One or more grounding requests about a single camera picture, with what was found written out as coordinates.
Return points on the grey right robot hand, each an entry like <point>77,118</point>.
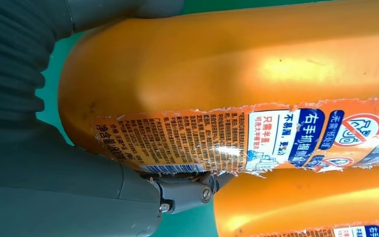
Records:
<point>45,189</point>

